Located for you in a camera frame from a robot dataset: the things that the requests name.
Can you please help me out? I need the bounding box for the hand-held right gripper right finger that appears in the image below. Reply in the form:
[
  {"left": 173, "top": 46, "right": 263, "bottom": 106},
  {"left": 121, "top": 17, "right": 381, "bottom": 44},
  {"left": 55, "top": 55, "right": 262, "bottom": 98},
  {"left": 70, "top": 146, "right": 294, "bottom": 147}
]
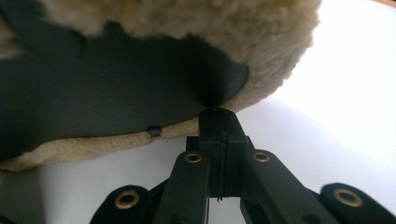
[{"left": 221, "top": 107, "right": 341, "bottom": 224}]

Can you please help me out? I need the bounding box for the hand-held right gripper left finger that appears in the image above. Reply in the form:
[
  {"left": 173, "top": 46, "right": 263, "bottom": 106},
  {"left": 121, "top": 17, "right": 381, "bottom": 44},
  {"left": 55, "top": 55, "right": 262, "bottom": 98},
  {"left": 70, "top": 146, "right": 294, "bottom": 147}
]
[{"left": 151, "top": 106, "right": 224, "bottom": 224}]

